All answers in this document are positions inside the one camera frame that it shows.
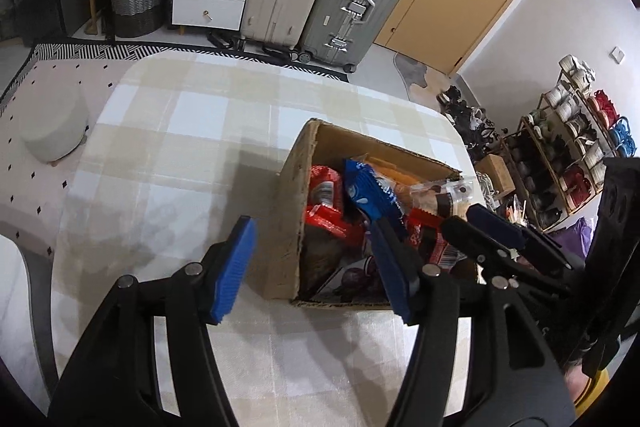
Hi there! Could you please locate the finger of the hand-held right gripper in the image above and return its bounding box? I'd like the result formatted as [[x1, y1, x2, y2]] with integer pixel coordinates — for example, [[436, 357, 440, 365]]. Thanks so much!
[[466, 203, 587, 269], [441, 215, 571, 295]]

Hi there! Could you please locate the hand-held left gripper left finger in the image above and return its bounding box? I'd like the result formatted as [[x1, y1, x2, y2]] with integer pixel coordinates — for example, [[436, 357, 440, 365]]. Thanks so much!
[[47, 215, 258, 427]]

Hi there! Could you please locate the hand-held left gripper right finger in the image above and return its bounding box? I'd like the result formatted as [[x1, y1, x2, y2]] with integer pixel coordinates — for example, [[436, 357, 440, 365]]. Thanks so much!
[[369, 219, 576, 427]]

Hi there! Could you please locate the large red snack packet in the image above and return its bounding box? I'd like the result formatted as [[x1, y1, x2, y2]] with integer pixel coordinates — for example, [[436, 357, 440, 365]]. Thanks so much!
[[403, 212, 464, 269]]

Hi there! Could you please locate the red printed snack packet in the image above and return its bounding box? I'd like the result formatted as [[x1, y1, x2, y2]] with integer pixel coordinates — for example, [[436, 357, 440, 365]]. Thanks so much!
[[304, 204, 369, 249]]

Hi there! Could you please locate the white orange noodle packet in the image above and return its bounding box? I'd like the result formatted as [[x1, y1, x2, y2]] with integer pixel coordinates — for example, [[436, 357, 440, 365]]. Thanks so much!
[[367, 155, 419, 188]]

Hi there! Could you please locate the blue snack packet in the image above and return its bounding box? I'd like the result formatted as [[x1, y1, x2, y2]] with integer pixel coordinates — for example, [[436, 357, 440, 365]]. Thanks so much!
[[343, 158, 407, 241]]

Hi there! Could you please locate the small red snack packet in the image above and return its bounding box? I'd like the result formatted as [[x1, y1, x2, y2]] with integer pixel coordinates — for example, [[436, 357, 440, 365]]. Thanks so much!
[[308, 165, 347, 214]]

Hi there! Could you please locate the person's right forearm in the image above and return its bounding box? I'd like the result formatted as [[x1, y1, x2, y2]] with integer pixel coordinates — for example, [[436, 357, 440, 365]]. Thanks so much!
[[562, 357, 612, 414]]

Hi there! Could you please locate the purple wrapping paper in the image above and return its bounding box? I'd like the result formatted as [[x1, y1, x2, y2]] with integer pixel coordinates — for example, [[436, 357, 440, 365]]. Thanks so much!
[[549, 216, 597, 259]]

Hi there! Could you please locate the small cardboard box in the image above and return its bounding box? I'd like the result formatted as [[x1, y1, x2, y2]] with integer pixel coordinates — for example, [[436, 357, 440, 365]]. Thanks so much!
[[474, 153, 517, 198]]

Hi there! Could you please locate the wooden shoe rack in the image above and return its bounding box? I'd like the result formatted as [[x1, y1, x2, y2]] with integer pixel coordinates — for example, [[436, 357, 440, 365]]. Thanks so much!
[[500, 74, 640, 229]]

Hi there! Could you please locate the group of racked shoes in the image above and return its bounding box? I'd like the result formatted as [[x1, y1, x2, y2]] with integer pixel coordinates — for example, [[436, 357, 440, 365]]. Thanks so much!
[[505, 54, 638, 228]]

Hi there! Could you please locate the pile of dark sneakers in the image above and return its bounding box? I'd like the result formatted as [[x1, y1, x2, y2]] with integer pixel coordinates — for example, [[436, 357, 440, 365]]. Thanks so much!
[[436, 85, 502, 158]]

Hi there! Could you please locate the plaid tablecloth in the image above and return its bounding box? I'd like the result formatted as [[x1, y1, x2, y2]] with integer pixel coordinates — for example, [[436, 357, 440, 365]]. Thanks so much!
[[49, 44, 481, 427]]

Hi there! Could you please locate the grey door mat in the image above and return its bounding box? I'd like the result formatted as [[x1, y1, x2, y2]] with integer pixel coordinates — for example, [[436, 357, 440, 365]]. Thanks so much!
[[393, 51, 442, 101]]

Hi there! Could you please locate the white chair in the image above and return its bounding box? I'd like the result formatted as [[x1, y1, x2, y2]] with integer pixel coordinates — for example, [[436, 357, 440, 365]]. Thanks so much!
[[0, 233, 59, 400]]

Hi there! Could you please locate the round grey pouffe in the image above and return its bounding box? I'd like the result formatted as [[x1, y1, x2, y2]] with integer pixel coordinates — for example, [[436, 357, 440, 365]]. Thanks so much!
[[18, 84, 90, 164]]

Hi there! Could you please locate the silver suitcase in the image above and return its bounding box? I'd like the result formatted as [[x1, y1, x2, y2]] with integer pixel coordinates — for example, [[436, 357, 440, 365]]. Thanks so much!
[[299, 0, 416, 74]]

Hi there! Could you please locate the rug with striped border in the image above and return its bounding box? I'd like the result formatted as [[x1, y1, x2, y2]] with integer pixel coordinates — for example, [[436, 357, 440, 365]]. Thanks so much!
[[0, 42, 351, 253]]

